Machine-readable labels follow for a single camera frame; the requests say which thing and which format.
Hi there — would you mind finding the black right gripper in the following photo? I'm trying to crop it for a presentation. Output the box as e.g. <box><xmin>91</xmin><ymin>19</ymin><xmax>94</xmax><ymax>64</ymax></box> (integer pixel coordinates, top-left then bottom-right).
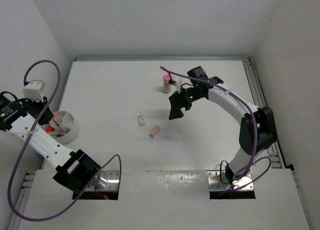
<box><xmin>169</xmin><ymin>85</ymin><xmax>203</xmax><ymax>120</ymax></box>

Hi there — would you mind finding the pink black highlighter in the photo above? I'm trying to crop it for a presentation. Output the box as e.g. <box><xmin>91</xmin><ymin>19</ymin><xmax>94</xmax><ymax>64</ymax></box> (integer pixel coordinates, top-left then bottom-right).
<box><xmin>46</xmin><ymin>127</ymin><xmax>54</xmax><ymax>132</ymax></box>

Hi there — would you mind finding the white eraser with label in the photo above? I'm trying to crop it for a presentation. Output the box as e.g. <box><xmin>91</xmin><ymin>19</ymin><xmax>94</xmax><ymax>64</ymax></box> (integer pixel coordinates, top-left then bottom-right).
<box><xmin>138</xmin><ymin>115</ymin><xmax>146</xmax><ymax>126</ymax></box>

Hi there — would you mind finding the red pen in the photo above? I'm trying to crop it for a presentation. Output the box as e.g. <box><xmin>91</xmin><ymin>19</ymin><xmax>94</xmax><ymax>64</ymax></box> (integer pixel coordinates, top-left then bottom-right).
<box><xmin>51</xmin><ymin>118</ymin><xmax>64</xmax><ymax>133</ymax></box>

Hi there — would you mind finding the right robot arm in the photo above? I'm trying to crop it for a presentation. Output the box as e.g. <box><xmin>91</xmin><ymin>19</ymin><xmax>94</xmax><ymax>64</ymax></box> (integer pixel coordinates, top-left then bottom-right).
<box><xmin>163</xmin><ymin>66</ymin><xmax>278</xmax><ymax>184</ymax></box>

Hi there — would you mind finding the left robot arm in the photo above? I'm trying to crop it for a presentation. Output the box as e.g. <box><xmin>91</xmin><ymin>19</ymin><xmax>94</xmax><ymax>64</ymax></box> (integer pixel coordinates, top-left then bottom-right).
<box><xmin>0</xmin><ymin>95</ymin><xmax>101</xmax><ymax>194</ymax></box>

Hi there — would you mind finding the pink eraser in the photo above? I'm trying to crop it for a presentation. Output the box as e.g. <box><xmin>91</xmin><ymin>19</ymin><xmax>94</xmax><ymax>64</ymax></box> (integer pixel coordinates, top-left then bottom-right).
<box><xmin>149</xmin><ymin>125</ymin><xmax>161</xmax><ymax>138</ymax></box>

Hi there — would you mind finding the white round container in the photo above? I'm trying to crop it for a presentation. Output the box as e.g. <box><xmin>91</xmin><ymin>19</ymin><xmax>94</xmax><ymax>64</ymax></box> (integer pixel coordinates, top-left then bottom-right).
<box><xmin>42</xmin><ymin>111</ymin><xmax>80</xmax><ymax>145</ymax></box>

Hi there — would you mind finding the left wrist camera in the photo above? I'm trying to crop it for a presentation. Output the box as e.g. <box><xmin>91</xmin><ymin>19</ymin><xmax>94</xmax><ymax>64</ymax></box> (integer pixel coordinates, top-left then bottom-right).
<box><xmin>22</xmin><ymin>80</ymin><xmax>46</xmax><ymax>102</ymax></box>

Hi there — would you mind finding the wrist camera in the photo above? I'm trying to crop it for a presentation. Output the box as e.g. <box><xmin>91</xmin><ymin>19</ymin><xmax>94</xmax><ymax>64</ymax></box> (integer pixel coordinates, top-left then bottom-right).
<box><xmin>22</xmin><ymin>80</ymin><xmax>46</xmax><ymax>102</ymax></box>
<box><xmin>167</xmin><ymin>78</ymin><xmax>182</xmax><ymax>93</ymax></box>

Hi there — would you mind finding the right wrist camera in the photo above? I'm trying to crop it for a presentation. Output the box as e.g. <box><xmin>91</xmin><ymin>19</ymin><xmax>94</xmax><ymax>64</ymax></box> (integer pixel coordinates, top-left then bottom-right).
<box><xmin>167</xmin><ymin>78</ymin><xmax>182</xmax><ymax>93</ymax></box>

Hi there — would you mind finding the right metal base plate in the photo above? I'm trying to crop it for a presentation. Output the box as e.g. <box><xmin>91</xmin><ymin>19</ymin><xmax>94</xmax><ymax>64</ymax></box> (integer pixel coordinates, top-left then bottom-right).
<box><xmin>206</xmin><ymin>170</ymin><xmax>257</xmax><ymax>200</ymax></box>

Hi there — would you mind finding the metal base plate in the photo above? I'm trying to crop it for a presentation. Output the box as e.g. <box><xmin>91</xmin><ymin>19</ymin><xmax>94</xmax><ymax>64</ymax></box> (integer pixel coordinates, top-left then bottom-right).
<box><xmin>79</xmin><ymin>171</ymin><xmax>120</xmax><ymax>201</ymax></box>
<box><xmin>206</xmin><ymin>170</ymin><xmax>257</xmax><ymax>200</ymax></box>

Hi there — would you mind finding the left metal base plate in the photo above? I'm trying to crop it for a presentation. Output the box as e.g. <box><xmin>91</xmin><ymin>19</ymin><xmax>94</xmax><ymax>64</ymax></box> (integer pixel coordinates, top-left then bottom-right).
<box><xmin>79</xmin><ymin>171</ymin><xmax>120</xmax><ymax>201</ymax></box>

